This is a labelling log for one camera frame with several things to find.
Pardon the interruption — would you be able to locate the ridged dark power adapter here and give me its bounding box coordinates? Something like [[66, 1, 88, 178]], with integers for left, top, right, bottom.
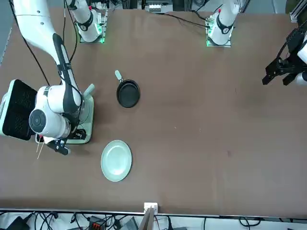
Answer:
[[123, 217, 139, 230]]

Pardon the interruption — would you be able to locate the grey aluminium post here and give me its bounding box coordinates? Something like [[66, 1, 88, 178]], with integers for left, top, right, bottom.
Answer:
[[139, 207, 156, 230]]

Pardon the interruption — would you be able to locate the steel pot with green handle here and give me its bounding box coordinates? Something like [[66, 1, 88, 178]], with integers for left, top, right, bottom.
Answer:
[[76, 83, 95, 125]]

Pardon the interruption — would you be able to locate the small black frying pan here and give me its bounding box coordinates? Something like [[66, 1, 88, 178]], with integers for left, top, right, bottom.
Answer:
[[114, 69, 141, 108]]

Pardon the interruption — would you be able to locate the white socket box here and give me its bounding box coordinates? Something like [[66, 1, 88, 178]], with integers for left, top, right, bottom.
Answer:
[[143, 202, 159, 214]]

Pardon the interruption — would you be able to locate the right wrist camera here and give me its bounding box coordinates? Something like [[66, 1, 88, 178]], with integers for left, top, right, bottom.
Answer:
[[47, 138, 71, 156]]

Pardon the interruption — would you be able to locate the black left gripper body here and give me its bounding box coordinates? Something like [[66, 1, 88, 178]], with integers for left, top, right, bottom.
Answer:
[[286, 28, 305, 58]]

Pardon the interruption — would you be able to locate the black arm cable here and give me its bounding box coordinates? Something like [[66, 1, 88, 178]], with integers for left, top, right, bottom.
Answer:
[[9, 0, 51, 86]]

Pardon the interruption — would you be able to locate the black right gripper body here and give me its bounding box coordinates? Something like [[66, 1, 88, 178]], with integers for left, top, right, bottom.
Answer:
[[71, 128, 86, 140]]

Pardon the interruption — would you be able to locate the red sausage skewer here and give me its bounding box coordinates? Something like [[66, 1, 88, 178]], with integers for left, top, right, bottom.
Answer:
[[35, 134, 44, 153]]

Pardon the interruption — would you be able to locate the black and red power strip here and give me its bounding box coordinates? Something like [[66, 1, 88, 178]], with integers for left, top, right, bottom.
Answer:
[[88, 217, 106, 230]]

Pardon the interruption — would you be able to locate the black table cable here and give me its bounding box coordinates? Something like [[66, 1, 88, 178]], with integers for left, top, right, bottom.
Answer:
[[165, 12, 210, 29]]

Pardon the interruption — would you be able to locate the large black power adapter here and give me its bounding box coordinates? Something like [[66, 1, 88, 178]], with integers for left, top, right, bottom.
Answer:
[[4, 215, 30, 230]]

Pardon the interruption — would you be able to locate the aluminium frame profile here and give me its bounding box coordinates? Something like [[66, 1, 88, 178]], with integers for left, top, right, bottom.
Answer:
[[289, 0, 307, 23]]

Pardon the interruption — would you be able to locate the pale green plate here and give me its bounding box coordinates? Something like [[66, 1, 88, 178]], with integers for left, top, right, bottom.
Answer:
[[100, 140, 133, 182]]

